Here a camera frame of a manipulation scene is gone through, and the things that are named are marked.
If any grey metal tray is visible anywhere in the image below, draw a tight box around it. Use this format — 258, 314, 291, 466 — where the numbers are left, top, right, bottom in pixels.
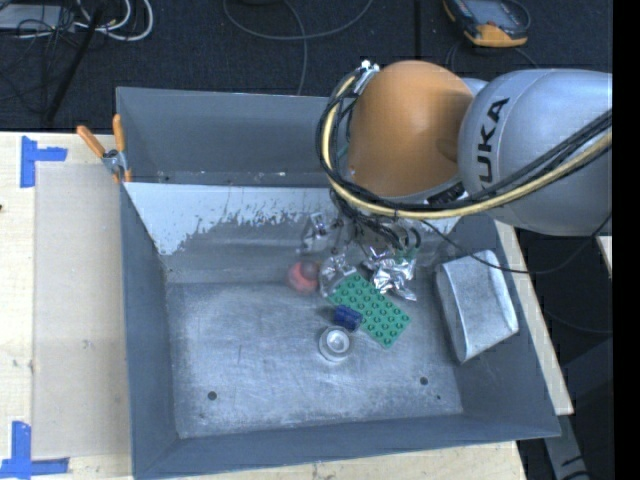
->
433, 248, 521, 366

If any pale cardboard board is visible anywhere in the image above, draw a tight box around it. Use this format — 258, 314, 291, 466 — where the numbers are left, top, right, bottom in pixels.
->
31, 161, 132, 463

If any crumpled silver foil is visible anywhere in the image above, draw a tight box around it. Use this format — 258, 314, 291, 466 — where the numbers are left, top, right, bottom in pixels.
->
366, 246, 419, 303

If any orange ball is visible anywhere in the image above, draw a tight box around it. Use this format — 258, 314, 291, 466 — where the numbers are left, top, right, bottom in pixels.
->
285, 260, 322, 296

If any grey metal bin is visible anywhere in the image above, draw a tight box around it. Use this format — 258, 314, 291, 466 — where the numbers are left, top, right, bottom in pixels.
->
114, 86, 563, 480

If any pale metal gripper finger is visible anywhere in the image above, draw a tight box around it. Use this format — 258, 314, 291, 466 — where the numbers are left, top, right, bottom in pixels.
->
298, 211, 332, 258
318, 250, 358, 297

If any small blue block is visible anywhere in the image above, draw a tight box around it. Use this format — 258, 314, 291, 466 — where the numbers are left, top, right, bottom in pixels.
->
331, 304, 363, 331

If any green studded flat plate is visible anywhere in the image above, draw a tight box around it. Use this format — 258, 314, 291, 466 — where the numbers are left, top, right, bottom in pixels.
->
326, 272, 413, 350

